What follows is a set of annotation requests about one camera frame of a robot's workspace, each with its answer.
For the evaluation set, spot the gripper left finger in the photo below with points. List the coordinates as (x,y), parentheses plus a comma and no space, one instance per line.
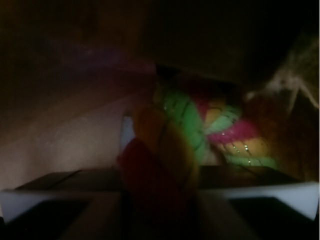
(75,205)

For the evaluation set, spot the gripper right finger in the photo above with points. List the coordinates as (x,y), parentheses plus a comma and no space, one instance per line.
(256,203)

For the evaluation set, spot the brown paper bag bin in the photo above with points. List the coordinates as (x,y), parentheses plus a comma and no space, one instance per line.
(70,69)

